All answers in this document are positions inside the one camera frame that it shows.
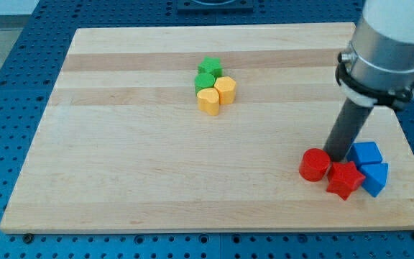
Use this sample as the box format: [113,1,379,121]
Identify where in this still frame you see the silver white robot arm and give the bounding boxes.
[336,0,414,109]

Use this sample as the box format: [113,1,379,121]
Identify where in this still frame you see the wooden board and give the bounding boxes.
[0,23,414,234]

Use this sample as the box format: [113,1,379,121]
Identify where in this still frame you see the yellow heart block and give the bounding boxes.
[196,88,220,116]

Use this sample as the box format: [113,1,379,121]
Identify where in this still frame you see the yellow hexagon block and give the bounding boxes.
[214,76,236,105]

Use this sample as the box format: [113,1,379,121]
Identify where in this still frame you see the green cylinder block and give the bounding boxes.
[194,73,216,94]

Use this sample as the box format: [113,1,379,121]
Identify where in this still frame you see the green star block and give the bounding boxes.
[198,56,223,78]

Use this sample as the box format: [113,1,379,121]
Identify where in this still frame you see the red cylinder block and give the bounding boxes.
[298,148,331,182]

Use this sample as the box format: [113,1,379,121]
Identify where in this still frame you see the red star block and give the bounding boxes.
[326,162,366,200]

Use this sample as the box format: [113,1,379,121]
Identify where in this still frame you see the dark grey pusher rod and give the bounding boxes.
[323,99,373,162]

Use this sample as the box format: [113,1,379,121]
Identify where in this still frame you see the blue cube block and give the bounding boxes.
[346,142,383,167]

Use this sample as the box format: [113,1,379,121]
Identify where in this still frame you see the blue triangle block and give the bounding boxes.
[359,163,389,197]

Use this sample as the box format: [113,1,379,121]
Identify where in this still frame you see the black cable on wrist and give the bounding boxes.
[335,52,414,111]

